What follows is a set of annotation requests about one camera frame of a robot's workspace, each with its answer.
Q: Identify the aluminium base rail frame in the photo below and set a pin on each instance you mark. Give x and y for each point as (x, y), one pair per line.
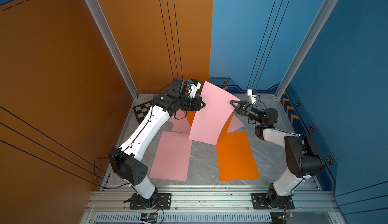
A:
(311, 205)

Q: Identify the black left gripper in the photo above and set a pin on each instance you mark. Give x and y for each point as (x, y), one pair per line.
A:
(196, 107)

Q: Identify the black grey chessboard case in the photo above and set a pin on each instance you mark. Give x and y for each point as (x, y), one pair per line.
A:
(141, 110)

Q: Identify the left aluminium corner post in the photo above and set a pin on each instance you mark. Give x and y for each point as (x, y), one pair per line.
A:
(105, 30)

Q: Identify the orange paper front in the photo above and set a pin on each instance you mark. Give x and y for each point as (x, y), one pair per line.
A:
(190, 117)

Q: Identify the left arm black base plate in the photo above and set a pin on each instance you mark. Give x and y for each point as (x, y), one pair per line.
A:
(162, 200)

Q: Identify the right green circuit board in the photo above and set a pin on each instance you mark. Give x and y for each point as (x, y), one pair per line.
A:
(280, 218)

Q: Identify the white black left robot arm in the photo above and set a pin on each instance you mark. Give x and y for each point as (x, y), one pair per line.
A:
(126, 159)

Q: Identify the ventilation grille strip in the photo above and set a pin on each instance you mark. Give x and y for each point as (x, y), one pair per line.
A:
(169, 217)

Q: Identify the aluminium corner post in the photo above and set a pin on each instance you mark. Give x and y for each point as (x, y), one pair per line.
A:
(314, 30)
(105, 30)

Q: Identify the green circuit board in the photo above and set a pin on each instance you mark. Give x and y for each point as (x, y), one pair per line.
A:
(280, 218)
(148, 218)

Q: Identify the pink paper underneath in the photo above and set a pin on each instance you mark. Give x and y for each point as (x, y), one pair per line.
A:
(180, 122)

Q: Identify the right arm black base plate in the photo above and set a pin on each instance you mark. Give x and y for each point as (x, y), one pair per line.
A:
(275, 202)

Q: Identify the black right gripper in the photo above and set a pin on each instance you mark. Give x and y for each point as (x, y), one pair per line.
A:
(247, 110)

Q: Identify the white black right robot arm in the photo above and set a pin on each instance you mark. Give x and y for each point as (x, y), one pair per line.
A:
(303, 157)

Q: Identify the right aluminium corner post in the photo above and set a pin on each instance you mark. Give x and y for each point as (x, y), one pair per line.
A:
(314, 30)

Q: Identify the large curved pink paper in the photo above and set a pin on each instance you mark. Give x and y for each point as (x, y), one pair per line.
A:
(172, 158)

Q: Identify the orange curved paper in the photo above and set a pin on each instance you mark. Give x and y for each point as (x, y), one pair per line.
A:
(227, 124)

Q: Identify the large orange paper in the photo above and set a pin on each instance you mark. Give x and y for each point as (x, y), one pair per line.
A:
(235, 158)

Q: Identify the left green circuit board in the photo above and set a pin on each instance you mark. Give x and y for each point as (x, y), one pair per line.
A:
(148, 218)

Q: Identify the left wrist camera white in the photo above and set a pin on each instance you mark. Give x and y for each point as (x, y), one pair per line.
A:
(194, 86)

